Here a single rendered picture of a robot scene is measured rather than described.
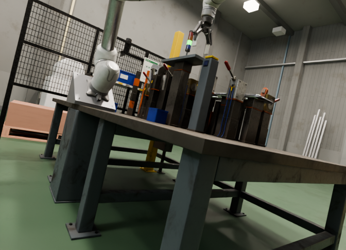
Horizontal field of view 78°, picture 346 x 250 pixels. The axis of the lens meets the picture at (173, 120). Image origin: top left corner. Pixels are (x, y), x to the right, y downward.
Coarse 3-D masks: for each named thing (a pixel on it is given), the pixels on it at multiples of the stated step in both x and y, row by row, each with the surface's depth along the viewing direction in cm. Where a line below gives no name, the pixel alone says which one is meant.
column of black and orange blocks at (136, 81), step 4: (136, 72) 239; (140, 72) 239; (136, 76) 238; (140, 76) 240; (136, 80) 238; (136, 84) 238; (132, 88) 240; (136, 88) 239; (132, 92) 238; (136, 92) 240; (132, 96) 237; (132, 100) 238; (132, 104) 239; (128, 108) 238; (132, 108) 239; (128, 112) 236
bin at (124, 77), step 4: (120, 72) 233; (124, 72) 235; (120, 76) 234; (124, 76) 236; (128, 76) 238; (132, 76) 241; (120, 80) 234; (124, 80) 236; (128, 80) 239; (132, 80) 241; (132, 84) 242
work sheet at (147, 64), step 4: (144, 60) 269; (148, 60) 272; (152, 60) 276; (144, 64) 270; (148, 64) 273; (152, 64) 277; (144, 68) 270; (148, 68) 274; (144, 76) 272; (140, 80) 269; (144, 80) 272
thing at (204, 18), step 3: (204, 18) 138; (207, 18) 137; (210, 18) 138; (204, 21) 138; (207, 21) 137; (210, 21) 138; (204, 24) 138; (207, 24) 140; (210, 24) 140; (201, 27) 139; (207, 27) 141; (204, 30) 139
